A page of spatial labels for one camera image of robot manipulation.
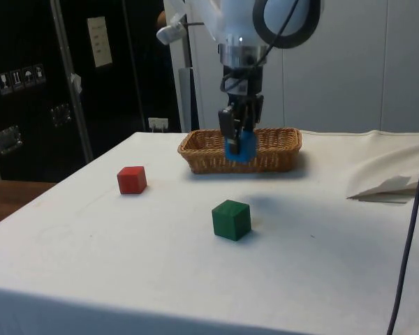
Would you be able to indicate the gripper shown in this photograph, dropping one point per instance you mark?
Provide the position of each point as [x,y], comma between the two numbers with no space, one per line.
[251,81]

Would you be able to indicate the blue cube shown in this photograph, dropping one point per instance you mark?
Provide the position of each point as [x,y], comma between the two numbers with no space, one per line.
[248,148]

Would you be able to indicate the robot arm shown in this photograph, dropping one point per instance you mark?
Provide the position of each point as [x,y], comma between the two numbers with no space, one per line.
[237,21]

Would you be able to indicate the wicker basket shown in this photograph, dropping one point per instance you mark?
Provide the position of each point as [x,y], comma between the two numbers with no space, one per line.
[276,153]

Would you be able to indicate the green cube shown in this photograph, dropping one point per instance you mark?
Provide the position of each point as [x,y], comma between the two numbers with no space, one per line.
[230,220]

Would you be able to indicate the red cube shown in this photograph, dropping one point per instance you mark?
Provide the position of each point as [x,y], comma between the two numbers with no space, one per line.
[132,180]

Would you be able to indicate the black cabinet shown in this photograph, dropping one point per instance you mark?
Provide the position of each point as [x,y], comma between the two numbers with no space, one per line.
[28,42]

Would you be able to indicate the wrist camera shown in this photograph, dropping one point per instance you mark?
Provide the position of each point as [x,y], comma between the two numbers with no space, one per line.
[170,32]

